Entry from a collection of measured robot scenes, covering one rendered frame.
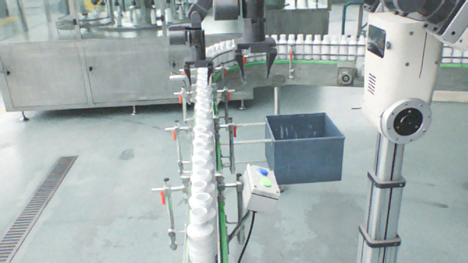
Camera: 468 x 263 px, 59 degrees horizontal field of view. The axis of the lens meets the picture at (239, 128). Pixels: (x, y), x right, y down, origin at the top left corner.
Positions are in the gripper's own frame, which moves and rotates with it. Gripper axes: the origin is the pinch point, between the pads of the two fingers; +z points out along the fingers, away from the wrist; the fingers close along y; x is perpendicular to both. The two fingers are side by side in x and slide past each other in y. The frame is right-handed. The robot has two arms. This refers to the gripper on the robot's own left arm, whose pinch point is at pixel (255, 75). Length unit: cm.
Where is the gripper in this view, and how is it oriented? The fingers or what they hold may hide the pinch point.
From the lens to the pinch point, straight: 108.1
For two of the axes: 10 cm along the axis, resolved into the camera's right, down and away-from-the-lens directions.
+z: 0.3, 9.2, 3.9
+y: 10.0, -0.6, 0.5
